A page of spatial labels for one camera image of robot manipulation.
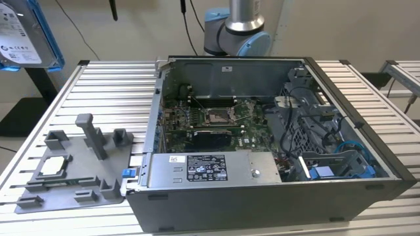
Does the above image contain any thin black hanging cable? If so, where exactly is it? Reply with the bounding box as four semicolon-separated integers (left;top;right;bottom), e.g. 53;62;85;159
55;0;102;61

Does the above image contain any gray disk bay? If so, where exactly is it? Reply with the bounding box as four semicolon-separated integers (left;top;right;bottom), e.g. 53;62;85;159
298;149;378;181

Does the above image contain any silver CPU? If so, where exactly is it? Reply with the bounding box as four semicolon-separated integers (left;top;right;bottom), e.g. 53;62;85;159
41;158;70;176

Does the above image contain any blue wire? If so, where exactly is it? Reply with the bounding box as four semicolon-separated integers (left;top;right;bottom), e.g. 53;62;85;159
337;140;374;173

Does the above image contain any black graphics card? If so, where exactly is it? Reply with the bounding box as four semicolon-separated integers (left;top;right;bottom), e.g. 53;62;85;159
186;129;234;148

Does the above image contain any black antenna rod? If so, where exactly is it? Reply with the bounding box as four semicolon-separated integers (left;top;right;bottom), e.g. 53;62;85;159
110;0;119;22

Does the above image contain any long black wire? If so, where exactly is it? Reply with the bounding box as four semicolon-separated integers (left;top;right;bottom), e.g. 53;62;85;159
279;86;310;159

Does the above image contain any gray perforated drive cage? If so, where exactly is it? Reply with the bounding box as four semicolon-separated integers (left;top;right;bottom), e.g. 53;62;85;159
265;81;334;154

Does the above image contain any metal slat side table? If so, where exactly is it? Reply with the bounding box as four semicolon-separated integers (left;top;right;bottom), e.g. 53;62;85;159
379;59;420;93

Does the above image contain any metal socket cover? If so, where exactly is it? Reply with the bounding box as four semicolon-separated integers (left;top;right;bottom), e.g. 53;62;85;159
231;102;257;118

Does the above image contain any gray parts rack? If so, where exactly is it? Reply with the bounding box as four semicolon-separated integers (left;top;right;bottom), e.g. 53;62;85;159
15;113;137;215

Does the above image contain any thin locking lever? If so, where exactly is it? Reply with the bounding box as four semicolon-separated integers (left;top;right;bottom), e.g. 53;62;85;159
191;95;209;110

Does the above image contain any black open PC case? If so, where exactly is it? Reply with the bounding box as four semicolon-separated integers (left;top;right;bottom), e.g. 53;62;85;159
126;55;419;233

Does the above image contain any silver power supply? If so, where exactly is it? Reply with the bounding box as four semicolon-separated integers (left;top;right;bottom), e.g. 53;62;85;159
146;151;285;186

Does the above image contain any blue bay clip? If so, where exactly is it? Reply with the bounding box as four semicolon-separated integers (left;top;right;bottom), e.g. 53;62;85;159
310;166;337;179

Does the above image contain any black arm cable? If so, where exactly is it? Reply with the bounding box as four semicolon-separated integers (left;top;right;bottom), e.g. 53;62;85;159
179;0;201;56

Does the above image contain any green motherboard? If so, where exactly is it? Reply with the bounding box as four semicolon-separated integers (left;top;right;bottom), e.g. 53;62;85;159
161;97;281;154

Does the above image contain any green RAM stick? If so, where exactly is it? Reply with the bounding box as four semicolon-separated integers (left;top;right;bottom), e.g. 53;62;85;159
33;179;101;188

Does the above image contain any CPU socket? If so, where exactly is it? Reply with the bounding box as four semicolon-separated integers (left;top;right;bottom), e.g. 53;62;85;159
205;107;238;125

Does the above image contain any short black wire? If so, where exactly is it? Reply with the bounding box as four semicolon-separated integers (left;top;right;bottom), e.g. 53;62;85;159
322;115;350;149

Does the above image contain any hard disk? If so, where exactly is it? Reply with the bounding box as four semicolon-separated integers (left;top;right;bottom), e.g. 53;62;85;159
0;0;66;72

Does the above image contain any black box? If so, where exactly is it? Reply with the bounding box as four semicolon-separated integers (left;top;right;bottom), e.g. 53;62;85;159
361;72;393;89

